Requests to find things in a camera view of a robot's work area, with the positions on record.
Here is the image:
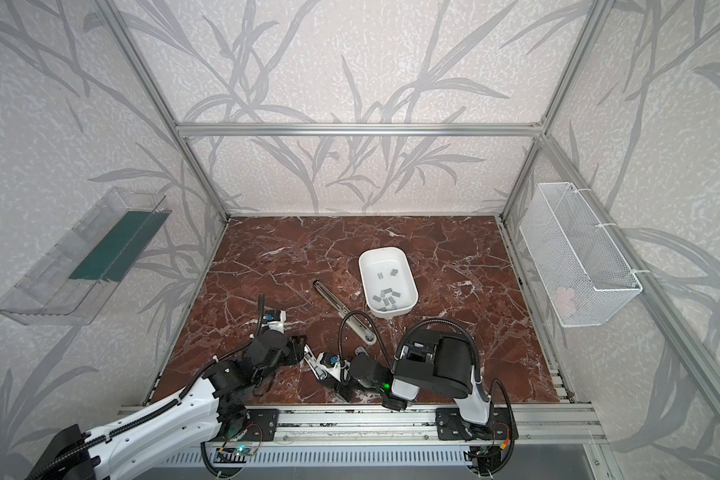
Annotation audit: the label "large beige black stapler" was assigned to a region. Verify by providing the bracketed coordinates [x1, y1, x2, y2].
[312, 280, 377, 345]

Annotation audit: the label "small white stapler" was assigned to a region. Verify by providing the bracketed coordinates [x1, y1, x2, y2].
[304, 353, 330, 381]

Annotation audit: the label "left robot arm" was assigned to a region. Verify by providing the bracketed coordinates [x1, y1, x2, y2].
[28, 329, 306, 479]

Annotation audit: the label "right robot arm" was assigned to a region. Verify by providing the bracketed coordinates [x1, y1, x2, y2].
[331, 318, 517, 447]

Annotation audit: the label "white oval tray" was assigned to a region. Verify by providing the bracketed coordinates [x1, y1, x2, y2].
[358, 247, 419, 319]

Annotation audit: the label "staple strips in tray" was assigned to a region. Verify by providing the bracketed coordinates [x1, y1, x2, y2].
[367, 267, 411, 312]

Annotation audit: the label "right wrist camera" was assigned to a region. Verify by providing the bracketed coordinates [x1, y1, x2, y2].
[319, 352, 350, 383]

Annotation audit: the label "aluminium front rail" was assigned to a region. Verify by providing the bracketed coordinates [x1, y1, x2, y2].
[264, 403, 607, 447]

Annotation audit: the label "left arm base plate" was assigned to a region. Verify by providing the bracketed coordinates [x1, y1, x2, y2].
[240, 408, 280, 442]

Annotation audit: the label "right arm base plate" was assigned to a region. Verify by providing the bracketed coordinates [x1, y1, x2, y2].
[435, 406, 518, 441]

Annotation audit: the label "clear acrylic wall shelf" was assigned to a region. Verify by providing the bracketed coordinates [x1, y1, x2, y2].
[0, 187, 172, 326]

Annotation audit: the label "white wire mesh basket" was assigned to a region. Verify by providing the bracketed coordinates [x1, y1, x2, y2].
[520, 182, 643, 328]

